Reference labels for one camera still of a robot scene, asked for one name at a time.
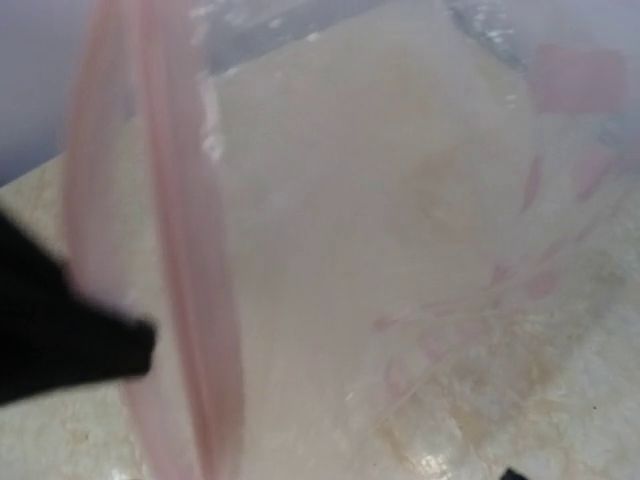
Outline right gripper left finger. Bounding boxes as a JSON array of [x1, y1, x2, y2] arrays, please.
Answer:
[[1, 215, 155, 405]]

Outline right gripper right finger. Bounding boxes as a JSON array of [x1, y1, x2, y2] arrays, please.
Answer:
[[499, 467, 530, 480]]

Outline clear zip top bag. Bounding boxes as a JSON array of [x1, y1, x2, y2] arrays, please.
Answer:
[[64, 1, 639, 479]]

